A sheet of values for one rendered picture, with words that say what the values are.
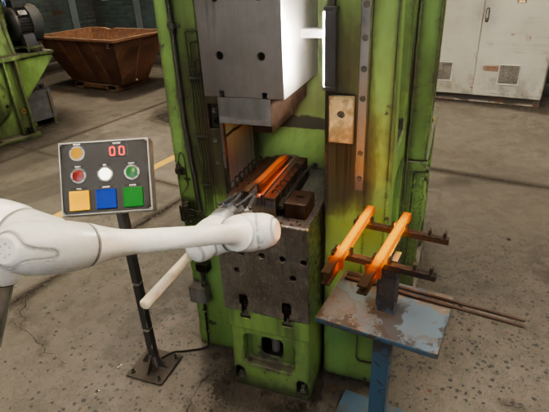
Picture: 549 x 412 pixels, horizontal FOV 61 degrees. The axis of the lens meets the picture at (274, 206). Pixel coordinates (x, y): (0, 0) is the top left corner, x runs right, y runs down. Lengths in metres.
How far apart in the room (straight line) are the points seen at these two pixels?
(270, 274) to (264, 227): 0.58
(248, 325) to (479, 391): 1.10
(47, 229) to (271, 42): 0.92
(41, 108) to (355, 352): 5.51
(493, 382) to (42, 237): 2.09
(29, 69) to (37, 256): 5.74
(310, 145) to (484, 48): 4.79
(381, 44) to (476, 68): 5.18
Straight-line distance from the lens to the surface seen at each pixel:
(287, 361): 2.23
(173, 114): 1.99
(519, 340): 2.80
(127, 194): 1.87
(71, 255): 1.03
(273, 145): 2.22
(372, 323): 1.61
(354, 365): 2.34
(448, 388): 2.46
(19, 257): 0.99
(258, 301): 1.98
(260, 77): 1.62
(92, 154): 1.93
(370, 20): 1.64
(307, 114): 2.12
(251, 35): 1.60
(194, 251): 1.39
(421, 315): 1.66
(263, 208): 1.80
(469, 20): 6.73
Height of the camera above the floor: 1.78
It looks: 28 degrees down
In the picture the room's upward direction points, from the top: 3 degrees counter-clockwise
